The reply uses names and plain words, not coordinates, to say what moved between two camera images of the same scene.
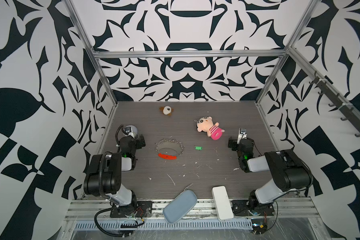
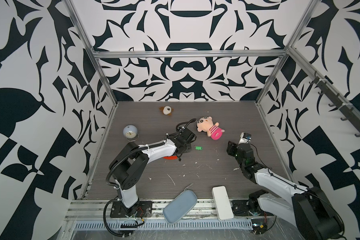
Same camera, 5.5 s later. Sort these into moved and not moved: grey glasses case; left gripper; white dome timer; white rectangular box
Moved: left gripper
Not moved: grey glasses case; white dome timer; white rectangular box
